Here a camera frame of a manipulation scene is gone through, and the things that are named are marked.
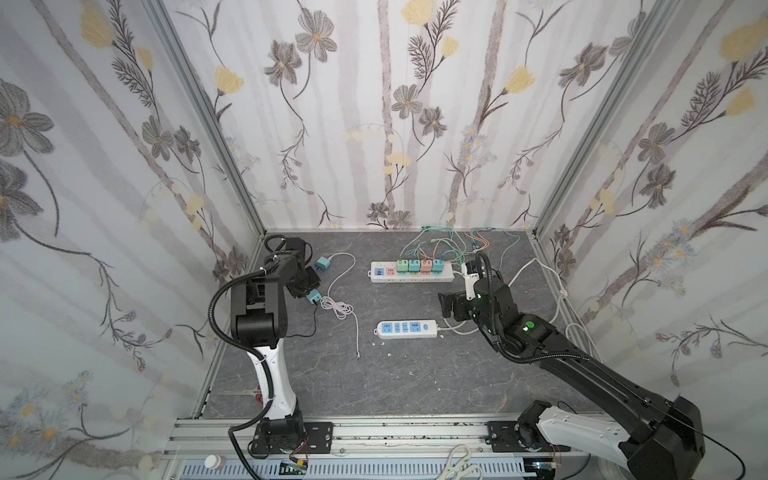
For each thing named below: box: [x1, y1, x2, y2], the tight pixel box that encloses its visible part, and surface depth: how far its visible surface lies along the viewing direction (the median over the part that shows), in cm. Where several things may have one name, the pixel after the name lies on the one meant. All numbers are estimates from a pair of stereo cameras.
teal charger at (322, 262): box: [314, 256, 331, 271], surface depth 110 cm
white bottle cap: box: [204, 454, 221, 469], surface depth 69 cm
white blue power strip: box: [374, 320, 438, 339], surface depth 92 cm
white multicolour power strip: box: [367, 261, 455, 283], surface depth 106 cm
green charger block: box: [396, 259, 409, 273], surface depth 103 cm
